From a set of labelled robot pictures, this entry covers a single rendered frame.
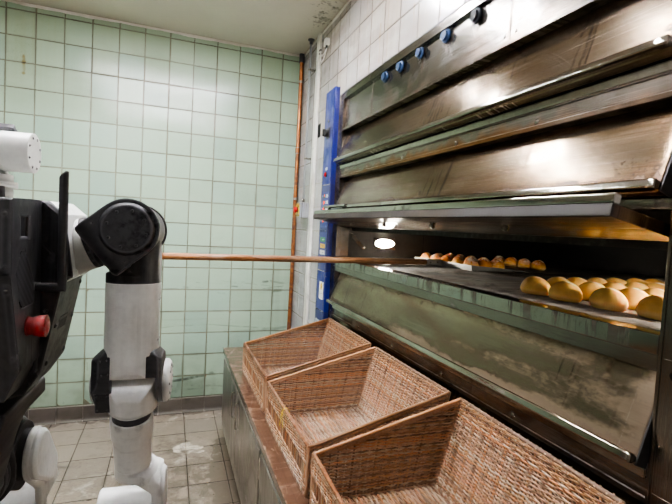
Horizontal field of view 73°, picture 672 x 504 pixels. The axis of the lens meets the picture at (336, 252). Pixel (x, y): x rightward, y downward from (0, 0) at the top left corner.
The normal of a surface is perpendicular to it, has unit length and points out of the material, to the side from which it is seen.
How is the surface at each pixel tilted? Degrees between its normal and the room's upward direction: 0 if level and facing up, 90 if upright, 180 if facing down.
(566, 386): 70
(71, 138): 90
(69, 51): 90
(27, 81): 90
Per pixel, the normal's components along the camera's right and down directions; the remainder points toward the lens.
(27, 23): 0.34, 0.07
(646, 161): -0.86, -0.37
